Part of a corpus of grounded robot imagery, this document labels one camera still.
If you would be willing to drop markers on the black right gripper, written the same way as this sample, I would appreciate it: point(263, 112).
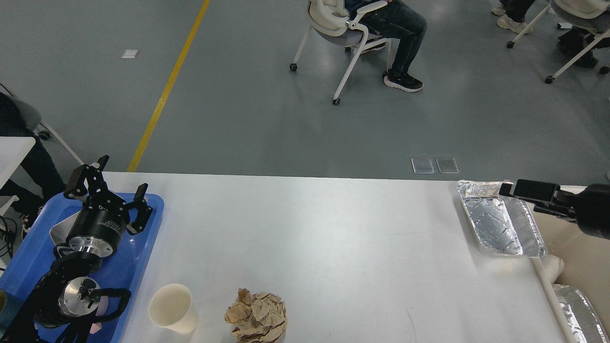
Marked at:
point(590, 207)

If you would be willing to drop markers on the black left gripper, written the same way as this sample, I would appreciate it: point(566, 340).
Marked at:
point(98, 229)

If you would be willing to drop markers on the aluminium foil tray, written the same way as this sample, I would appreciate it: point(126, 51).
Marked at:
point(502, 225)

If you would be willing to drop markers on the stainless steel rectangular tin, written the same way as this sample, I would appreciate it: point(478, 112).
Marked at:
point(66, 233)

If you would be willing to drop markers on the pink plastic mug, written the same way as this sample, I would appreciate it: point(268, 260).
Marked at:
point(97, 324)

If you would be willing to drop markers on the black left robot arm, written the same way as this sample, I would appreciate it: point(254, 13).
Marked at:
point(66, 295)

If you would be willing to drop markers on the beige plastic bin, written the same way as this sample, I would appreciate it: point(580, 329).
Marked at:
point(586, 258)

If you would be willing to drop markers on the blue plastic tray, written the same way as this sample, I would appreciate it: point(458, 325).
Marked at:
point(125, 269)

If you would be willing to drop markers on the floor outlet cover right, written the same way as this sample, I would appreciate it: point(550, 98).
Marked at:
point(447, 165)

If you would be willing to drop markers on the floor outlet cover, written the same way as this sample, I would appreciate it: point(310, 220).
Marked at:
point(447, 165)
point(422, 165)

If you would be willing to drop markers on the white side table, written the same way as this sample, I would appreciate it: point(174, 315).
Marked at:
point(12, 152)

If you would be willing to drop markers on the grey chair at left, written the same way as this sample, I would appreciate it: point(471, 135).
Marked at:
point(34, 122)

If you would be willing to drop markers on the cream paper cup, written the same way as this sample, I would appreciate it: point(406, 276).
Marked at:
point(172, 308)

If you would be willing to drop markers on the floor outlet cover left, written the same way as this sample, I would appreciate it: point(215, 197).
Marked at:
point(422, 165)

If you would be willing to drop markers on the crumpled brown paper ball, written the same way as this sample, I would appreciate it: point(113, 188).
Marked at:
point(257, 317)

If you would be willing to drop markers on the white chair right background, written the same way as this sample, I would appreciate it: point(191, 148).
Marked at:
point(589, 21)

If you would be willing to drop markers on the seated person right background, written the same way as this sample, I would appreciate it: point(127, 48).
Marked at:
point(511, 14)

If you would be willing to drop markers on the person in beige sweater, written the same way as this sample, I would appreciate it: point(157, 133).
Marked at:
point(396, 20)

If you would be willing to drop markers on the white office chair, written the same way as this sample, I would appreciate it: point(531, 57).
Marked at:
point(332, 22)

